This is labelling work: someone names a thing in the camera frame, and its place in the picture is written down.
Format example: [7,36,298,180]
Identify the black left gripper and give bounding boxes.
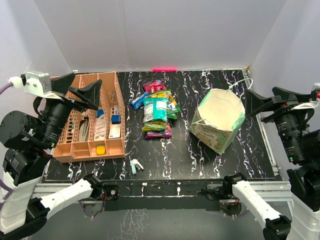
[41,72,103,147]

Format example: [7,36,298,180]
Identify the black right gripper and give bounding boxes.
[243,85,312,161]

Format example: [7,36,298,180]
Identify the green illustrated paper gift bag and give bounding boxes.
[188,84,246,155]

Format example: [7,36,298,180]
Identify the blue chocolate snack packet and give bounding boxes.
[130,92,148,110]

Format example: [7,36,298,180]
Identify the purple Fox's candy packet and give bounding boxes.
[143,80,167,94]

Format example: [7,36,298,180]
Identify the teal white snack packet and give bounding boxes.
[143,97,169,123]

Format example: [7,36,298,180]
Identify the purple berries candy packet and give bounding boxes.
[145,122,172,139]

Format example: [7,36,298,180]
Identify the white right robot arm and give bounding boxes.
[222,83,320,240]

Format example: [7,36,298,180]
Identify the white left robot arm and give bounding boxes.
[0,71,104,240]

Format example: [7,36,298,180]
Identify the orange plastic desk organizer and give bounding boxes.
[53,72,126,163]

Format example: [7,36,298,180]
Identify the blue box in organizer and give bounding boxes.
[111,114,121,124]

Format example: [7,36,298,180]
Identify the white papers in organizer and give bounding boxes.
[79,105,122,142]

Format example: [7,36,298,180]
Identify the yellow item in organizer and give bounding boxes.
[96,144,106,156]

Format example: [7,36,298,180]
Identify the pink tape strip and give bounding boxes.
[152,67,177,72]

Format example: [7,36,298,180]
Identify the small teal white clip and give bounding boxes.
[130,159,145,175]

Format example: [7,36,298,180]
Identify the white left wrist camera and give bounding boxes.
[7,71,63,100]

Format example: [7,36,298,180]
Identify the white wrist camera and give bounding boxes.
[7,71,63,100]
[291,82,320,111]

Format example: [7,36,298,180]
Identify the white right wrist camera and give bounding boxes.
[291,82,320,111]

